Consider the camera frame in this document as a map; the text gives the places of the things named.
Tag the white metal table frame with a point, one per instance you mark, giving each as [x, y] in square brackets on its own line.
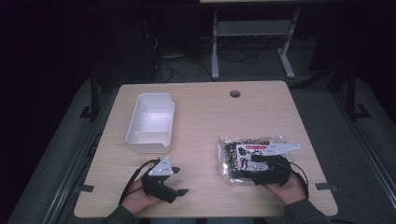
[252, 29]

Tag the black metal stand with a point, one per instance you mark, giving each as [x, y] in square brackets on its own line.
[352, 93]
[94, 99]

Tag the black tape strip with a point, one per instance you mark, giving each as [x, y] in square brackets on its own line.
[84, 188]
[325, 186]

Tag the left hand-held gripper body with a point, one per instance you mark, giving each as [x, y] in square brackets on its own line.
[159, 186]

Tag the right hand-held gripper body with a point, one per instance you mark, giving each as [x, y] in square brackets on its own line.
[276, 172]

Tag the white plastic bin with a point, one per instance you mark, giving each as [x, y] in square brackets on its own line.
[151, 123]

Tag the person's right hand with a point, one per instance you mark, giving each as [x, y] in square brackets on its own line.
[289, 190]

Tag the clear printed snack bag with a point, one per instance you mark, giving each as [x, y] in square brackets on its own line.
[239, 158]

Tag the person's left hand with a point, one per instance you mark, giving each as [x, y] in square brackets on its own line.
[137, 199]

